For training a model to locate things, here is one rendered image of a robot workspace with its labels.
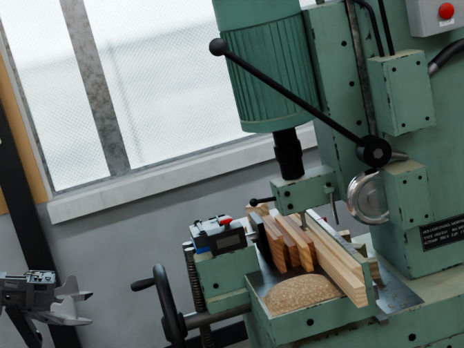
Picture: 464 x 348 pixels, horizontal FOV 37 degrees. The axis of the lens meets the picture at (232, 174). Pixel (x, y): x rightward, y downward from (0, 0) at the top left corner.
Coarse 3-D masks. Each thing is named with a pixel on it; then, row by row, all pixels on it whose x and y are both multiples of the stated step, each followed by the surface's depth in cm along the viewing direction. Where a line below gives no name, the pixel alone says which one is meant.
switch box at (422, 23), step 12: (408, 0) 135; (420, 0) 131; (432, 0) 131; (444, 0) 132; (456, 0) 132; (408, 12) 136; (420, 12) 132; (432, 12) 132; (456, 12) 133; (420, 24) 133; (432, 24) 132; (456, 24) 133; (420, 36) 134
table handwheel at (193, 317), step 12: (156, 264) 155; (156, 276) 148; (168, 288) 145; (168, 300) 143; (168, 312) 142; (180, 312) 155; (204, 312) 155; (228, 312) 155; (240, 312) 155; (168, 324) 141; (180, 324) 152; (192, 324) 154; (204, 324) 154; (168, 336) 152; (180, 336) 141
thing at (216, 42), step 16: (224, 48) 128; (240, 64) 130; (272, 80) 132; (288, 96) 133; (320, 112) 135; (336, 128) 136; (368, 144) 136; (384, 144) 137; (368, 160) 137; (384, 160) 138
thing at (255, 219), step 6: (252, 216) 157; (252, 222) 158; (258, 222) 152; (252, 228) 160; (258, 228) 152; (246, 234) 156; (252, 234) 156; (258, 234) 153; (264, 234) 152; (252, 240) 156; (258, 240) 156; (264, 240) 153; (258, 246) 159; (264, 246) 153; (264, 252) 153; (270, 252) 154; (264, 258) 154; (270, 258) 154
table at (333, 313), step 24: (264, 264) 153; (288, 264) 150; (264, 288) 142; (336, 288) 134; (216, 312) 149; (264, 312) 132; (288, 312) 130; (312, 312) 130; (336, 312) 131; (360, 312) 132; (288, 336) 130
